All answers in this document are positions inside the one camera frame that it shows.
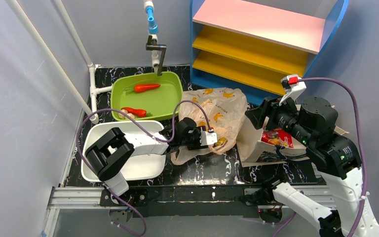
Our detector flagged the red snack packet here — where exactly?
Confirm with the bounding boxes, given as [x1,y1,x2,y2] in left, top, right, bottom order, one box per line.
[261,129,294,148]

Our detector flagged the banana print plastic bag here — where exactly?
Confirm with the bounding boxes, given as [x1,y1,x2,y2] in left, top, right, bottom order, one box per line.
[171,87,248,165]

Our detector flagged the yellow snack packet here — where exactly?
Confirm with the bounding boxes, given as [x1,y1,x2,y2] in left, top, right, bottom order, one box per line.
[214,137,228,147]

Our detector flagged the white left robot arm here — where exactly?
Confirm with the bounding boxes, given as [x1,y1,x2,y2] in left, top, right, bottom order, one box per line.
[82,118,217,196]

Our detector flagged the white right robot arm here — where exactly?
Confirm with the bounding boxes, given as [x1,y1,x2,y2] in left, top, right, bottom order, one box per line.
[245,97,379,237]

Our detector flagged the beige canvas tote bag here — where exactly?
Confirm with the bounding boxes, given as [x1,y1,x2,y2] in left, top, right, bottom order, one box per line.
[235,114,350,168]

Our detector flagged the green plastic basin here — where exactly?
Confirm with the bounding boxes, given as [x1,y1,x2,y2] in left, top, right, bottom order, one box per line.
[110,72,183,121]

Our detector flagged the red toy chili pepper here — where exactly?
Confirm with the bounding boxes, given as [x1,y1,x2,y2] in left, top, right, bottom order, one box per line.
[121,107,152,118]

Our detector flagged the white plastic basin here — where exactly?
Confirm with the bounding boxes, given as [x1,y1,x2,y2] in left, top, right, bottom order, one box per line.
[81,120,166,182]

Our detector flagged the orange toy carrot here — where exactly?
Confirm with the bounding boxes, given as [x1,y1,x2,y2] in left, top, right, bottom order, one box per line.
[125,83,161,94]

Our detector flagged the beige toy mushroom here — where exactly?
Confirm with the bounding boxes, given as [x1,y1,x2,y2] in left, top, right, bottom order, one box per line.
[118,109,136,119]

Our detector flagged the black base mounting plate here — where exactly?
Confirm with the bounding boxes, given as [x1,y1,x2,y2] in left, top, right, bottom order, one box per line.
[99,184,275,219]

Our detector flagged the colourful wooden shelf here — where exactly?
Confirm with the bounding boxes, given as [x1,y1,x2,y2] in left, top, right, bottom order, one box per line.
[189,0,349,105]

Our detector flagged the white pipe faucet stand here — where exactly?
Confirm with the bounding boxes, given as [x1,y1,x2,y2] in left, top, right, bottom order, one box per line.
[144,0,167,76]

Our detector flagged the white diagonal pole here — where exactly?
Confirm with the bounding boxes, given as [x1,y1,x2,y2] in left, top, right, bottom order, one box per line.
[6,0,99,124]

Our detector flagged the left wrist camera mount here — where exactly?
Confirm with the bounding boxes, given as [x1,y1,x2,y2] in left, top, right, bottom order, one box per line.
[200,130,218,146]

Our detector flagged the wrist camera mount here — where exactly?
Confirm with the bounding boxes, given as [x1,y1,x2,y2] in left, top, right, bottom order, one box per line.
[279,74,306,106]
[200,130,218,146]

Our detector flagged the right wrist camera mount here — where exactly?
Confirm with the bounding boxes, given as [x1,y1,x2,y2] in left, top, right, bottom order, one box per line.
[279,74,306,106]

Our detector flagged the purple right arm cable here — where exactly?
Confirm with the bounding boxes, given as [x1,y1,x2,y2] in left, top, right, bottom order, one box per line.
[238,76,369,237]

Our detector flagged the aluminium frame rail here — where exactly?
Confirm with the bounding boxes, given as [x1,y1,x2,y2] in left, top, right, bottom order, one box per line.
[40,187,103,237]

